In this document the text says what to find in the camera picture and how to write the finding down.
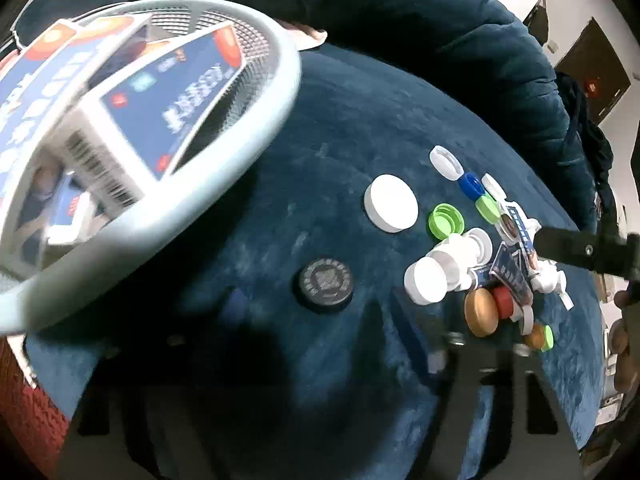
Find brown wooden door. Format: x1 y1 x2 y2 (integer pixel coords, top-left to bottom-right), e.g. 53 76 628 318
552 16 632 123

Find blue white ointment tube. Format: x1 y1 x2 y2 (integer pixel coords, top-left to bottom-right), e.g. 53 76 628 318
495 202 543 261

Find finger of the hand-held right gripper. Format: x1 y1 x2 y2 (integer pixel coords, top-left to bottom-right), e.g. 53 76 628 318
534 226 640 281

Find pink towel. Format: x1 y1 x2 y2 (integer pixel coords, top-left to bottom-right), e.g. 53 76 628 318
277 19 328 52

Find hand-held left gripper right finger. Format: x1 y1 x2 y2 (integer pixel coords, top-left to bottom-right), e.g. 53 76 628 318
392 297 586 480

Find red patterned cloth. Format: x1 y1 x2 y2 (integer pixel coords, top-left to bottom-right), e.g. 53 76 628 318
0 335 71 480

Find small white blue medicine box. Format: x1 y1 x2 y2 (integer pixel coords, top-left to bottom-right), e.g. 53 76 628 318
47 180 96 243

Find person's right hand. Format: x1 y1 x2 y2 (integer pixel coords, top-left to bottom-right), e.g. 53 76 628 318
607 280 640 396

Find dark hanging clothes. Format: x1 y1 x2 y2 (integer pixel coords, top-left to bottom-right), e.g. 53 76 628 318
555 70 618 241

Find large white round lid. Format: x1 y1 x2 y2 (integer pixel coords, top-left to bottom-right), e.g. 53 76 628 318
363 174 419 233

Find round dark embossed lid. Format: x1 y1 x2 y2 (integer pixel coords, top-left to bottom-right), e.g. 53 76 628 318
298 258 354 313

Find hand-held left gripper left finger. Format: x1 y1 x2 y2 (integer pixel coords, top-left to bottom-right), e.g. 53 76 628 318
55 285 261 480

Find blue orange ointment box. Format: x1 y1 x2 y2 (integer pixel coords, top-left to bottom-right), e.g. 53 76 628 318
0 15 151 171
37 22 246 206

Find gold round lid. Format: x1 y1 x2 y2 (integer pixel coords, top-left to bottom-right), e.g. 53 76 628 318
464 287 500 338

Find pile of plastic bottle caps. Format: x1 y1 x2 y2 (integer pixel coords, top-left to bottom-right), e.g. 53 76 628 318
404 145 576 353

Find dark blue rolled quilt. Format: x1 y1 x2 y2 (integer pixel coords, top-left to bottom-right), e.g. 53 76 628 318
120 0 621 241

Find blue plastic mesh basket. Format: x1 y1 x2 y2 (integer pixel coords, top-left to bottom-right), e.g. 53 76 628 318
0 0 303 333

